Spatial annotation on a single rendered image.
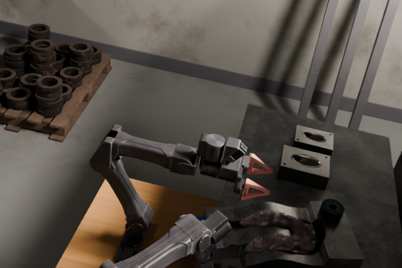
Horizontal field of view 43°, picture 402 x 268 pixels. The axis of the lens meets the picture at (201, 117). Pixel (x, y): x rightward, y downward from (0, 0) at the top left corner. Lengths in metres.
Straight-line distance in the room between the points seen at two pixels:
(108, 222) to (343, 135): 1.22
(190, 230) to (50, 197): 1.94
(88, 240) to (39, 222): 1.18
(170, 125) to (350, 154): 1.63
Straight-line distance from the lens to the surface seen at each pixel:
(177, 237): 1.22
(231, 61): 4.17
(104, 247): 1.79
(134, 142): 1.50
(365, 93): 3.58
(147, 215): 1.69
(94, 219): 1.87
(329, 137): 2.37
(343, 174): 2.28
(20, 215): 3.02
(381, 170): 2.40
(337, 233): 1.85
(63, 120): 3.46
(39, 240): 2.88
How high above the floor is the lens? 2.16
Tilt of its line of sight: 35 degrees down
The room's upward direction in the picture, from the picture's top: 9 degrees clockwise
